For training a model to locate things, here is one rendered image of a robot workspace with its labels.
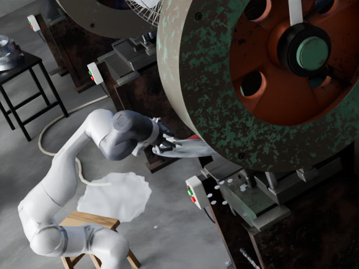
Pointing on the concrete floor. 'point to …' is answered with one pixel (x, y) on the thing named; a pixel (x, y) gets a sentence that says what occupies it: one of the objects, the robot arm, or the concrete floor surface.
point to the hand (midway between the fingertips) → (173, 142)
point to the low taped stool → (76, 218)
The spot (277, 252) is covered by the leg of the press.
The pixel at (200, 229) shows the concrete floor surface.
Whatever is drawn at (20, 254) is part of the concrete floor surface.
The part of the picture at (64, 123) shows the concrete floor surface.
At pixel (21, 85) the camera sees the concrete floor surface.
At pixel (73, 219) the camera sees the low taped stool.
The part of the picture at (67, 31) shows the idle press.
